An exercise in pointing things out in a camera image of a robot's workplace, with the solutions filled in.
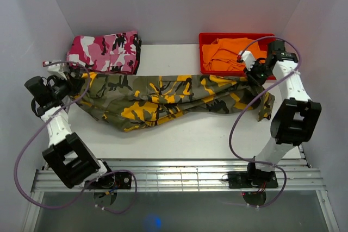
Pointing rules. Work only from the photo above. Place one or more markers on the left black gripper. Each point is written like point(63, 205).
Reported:
point(74, 84)

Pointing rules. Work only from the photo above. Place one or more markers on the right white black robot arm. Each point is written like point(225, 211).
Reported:
point(293, 123)

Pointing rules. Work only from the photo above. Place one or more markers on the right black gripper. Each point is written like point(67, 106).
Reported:
point(252, 77)

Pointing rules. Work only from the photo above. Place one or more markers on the yellow camouflage trousers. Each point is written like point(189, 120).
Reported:
point(130, 102)

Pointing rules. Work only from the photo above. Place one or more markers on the pink camouflage folded trousers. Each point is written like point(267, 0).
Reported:
point(113, 53)

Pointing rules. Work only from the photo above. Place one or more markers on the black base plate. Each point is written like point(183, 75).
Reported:
point(246, 180)
point(119, 180)

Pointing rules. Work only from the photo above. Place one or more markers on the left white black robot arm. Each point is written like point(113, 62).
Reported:
point(67, 155)

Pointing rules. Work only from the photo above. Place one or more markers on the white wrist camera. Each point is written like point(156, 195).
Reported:
point(246, 58)
point(56, 68)

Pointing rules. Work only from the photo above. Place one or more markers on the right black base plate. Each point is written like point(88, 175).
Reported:
point(246, 180)

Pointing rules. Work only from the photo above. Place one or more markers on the red plastic bin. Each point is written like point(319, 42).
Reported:
point(217, 52)

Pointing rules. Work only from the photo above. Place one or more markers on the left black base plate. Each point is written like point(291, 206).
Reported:
point(119, 180)

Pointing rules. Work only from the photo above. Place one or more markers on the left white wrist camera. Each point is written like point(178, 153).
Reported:
point(56, 68)

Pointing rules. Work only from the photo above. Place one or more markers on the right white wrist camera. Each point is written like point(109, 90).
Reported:
point(246, 58)

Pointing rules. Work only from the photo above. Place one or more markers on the orange cloth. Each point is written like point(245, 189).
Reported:
point(225, 55)

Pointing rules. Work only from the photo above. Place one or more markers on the aluminium rail frame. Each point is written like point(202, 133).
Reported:
point(181, 182)

